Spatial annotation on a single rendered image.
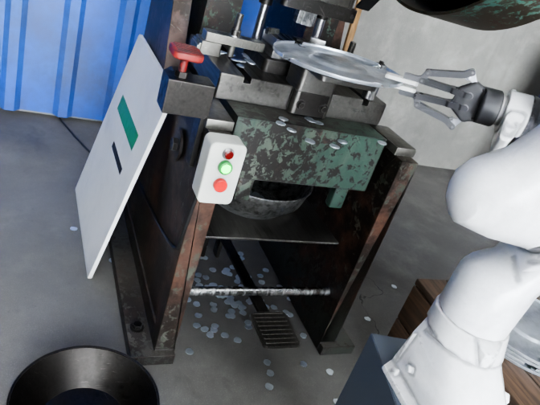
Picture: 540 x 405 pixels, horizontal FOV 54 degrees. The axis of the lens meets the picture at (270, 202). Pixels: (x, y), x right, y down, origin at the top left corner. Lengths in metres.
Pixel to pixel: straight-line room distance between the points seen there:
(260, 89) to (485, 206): 0.66
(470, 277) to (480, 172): 0.17
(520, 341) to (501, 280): 0.55
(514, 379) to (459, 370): 0.44
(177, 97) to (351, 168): 0.48
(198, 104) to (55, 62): 1.45
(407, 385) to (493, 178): 0.36
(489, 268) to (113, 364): 0.86
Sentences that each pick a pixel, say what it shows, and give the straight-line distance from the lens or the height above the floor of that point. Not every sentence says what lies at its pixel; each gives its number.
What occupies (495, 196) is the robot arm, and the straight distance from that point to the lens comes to 0.72.
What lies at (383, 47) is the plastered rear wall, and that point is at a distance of 2.93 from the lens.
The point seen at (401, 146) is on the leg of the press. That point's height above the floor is 0.64.
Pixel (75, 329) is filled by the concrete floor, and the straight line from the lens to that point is 1.46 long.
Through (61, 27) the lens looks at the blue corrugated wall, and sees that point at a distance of 2.43.
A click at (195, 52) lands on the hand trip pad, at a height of 0.76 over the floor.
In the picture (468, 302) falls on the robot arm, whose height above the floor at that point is 0.63.
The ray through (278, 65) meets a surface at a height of 0.73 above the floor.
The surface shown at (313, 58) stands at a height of 0.79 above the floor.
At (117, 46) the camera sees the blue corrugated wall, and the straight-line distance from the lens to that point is 2.44.
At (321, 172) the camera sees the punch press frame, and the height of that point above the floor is 0.54.
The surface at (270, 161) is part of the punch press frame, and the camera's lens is 1.21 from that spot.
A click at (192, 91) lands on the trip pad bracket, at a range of 1.07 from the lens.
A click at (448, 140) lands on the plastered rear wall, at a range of 3.46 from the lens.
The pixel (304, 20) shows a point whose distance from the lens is 1.36.
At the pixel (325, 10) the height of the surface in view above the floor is 0.87.
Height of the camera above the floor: 1.01
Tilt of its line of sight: 27 degrees down
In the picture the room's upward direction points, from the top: 19 degrees clockwise
